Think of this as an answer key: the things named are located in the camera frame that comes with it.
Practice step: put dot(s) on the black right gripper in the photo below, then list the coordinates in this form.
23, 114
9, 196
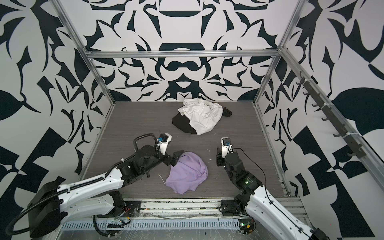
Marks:
220, 159

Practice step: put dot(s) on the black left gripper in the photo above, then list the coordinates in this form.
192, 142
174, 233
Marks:
167, 160

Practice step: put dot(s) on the purple cloth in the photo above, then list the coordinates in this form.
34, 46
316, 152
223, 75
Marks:
189, 172

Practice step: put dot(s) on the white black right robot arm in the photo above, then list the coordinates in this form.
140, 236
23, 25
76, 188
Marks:
257, 203

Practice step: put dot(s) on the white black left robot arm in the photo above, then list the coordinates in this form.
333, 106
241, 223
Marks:
54, 205

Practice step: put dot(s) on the black cloth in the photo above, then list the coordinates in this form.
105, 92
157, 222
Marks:
183, 124

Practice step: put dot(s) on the white cloth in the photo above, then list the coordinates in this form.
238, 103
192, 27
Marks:
203, 115

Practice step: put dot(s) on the small electronics board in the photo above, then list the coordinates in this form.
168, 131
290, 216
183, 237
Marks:
246, 226

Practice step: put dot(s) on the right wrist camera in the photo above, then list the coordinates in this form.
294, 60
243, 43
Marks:
226, 146

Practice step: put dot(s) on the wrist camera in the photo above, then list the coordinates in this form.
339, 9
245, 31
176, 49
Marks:
226, 146
162, 142

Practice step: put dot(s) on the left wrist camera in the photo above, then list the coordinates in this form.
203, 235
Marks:
162, 142

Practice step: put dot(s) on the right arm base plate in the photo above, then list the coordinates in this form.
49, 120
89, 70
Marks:
234, 207

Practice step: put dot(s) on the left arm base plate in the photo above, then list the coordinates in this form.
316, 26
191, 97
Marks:
131, 210

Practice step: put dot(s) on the white slotted cable duct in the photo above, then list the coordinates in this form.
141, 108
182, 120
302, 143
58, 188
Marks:
178, 224

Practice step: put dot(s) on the aluminium cage frame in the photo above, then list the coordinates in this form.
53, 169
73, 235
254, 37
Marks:
371, 161

